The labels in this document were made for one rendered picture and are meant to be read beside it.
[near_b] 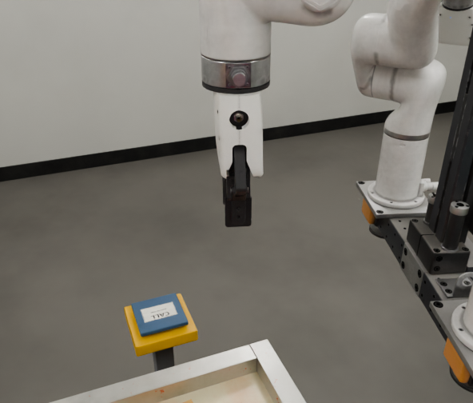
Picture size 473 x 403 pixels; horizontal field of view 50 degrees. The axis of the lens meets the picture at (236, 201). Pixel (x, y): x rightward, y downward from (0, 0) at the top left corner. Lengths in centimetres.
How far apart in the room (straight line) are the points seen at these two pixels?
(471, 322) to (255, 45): 54
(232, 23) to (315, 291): 226
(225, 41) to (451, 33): 95
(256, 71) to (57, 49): 330
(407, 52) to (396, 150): 23
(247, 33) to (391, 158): 67
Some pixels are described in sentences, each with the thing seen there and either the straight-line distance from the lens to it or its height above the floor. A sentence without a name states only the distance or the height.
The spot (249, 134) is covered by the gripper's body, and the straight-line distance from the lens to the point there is 54.
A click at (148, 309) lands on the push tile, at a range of 111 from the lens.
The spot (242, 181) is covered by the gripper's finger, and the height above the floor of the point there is 145.
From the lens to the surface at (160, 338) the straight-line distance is 107.
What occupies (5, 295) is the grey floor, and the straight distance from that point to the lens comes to 290.
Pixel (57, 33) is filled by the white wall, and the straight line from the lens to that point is 378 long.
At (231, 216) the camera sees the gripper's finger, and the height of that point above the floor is 138.
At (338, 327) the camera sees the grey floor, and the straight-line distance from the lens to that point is 251.
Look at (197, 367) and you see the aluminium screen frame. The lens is 96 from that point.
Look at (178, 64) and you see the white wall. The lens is 397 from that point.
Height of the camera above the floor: 170
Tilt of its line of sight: 29 degrees down
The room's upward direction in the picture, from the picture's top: straight up
